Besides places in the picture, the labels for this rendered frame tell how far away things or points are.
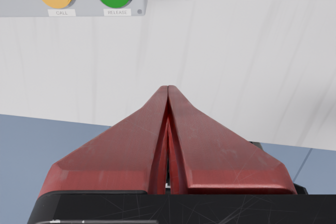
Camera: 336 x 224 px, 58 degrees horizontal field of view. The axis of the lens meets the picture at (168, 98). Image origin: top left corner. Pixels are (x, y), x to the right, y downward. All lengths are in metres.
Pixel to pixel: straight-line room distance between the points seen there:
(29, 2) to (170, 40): 0.22
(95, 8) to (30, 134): 1.58
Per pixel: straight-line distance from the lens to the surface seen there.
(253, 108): 0.61
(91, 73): 0.57
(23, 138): 1.97
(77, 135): 1.85
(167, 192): 1.05
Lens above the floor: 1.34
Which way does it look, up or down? 56 degrees down
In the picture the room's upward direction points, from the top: 180 degrees clockwise
